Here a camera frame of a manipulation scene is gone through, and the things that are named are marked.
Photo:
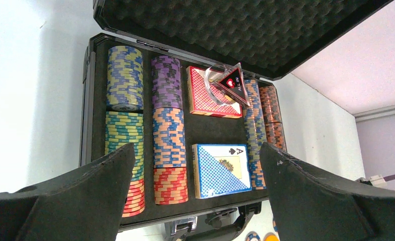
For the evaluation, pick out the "blue playing card box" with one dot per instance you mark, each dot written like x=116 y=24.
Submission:
x=220 y=170

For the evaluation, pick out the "right blue tan chip stack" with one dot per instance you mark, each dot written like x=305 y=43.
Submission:
x=255 y=134

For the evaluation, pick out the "poker chip near disc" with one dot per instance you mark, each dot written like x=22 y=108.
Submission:
x=252 y=236

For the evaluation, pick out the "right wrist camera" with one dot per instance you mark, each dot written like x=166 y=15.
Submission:
x=376 y=181

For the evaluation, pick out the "red chip stack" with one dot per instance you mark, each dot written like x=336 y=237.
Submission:
x=170 y=185
x=135 y=200

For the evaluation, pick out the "left red chip stack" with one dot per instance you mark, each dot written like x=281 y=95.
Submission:
x=135 y=200

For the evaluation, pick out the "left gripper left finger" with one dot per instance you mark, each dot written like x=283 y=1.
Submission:
x=83 y=204

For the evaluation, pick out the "clear round disc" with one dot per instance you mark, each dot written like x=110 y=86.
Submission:
x=212 y=76

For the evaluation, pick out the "red playing card box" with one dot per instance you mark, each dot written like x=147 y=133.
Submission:
x=201 y=102

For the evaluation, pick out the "orange blue chip stack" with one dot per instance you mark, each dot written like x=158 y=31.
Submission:
x=169 y=147

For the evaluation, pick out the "purple chip stack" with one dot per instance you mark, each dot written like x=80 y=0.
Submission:
x=167 y=86

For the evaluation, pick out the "black poker set case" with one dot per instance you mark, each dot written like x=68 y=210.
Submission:
x=269 y=38

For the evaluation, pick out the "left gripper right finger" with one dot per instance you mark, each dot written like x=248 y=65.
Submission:
x=309 y=203

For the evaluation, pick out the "brown chip stack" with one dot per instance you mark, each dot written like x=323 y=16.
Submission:
x=272 y=116

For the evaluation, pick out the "triangular dealer button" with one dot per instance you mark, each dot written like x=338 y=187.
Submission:
x=233 y=82

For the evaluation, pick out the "orange round button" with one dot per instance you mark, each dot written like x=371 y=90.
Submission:
x=271 y=237

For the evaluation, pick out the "teal green chip stack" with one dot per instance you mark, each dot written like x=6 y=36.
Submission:
x=123 y=128

